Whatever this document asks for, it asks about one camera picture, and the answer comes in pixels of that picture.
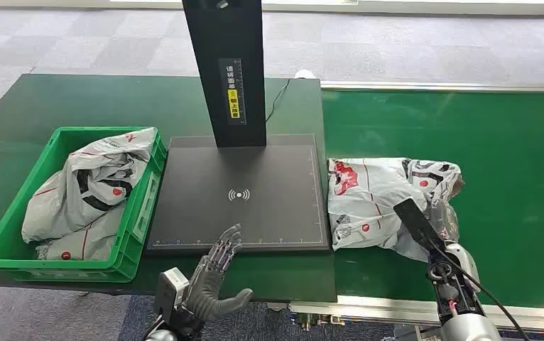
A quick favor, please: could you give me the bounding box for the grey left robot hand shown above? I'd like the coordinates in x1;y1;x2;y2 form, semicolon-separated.
187;224;254;323

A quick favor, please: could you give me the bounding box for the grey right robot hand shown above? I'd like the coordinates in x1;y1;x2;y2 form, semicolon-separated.
393;197;460;257

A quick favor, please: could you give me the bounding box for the white polybag with red print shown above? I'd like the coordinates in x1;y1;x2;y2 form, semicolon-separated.
327;157;465;263

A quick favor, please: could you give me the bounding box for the black inbound scanner machine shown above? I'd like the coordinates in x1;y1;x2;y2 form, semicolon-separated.
146;0;333;257

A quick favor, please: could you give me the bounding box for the green conveyor belt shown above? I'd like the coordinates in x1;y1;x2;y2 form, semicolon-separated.
321;89;544;312

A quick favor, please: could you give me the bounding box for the flat grey polybag package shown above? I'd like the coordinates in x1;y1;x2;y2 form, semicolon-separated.
36;202;127;262

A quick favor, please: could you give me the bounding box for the crumpled grey polybag package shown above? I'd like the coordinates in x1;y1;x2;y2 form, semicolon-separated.
21;126;158;244

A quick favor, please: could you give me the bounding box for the green plastic crate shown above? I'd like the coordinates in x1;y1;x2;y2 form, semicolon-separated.
0;126;168;283

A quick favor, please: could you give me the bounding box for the yellow and black label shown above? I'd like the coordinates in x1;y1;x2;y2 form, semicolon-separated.
219;57;248;126

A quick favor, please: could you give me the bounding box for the dark green table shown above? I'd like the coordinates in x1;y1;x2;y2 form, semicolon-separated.
0;73;339;303

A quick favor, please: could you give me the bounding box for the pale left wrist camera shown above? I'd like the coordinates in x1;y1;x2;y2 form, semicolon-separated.
153;267;190;322

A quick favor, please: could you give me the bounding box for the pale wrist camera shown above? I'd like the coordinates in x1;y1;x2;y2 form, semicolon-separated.
153;267;190;322
445;242;482;293

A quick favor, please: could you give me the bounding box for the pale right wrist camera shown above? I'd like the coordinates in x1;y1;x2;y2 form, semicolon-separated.
445;242;482;293

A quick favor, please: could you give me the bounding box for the aluminium conveyor rail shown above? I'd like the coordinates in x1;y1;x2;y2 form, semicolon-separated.
290;295;544;332
320;80;544;94

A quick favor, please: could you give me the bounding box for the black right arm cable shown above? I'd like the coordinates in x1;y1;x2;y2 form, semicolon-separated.
429;239;532;341

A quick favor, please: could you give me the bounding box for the thin black power cable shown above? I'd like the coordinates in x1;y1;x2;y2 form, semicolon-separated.
266;78;292;124

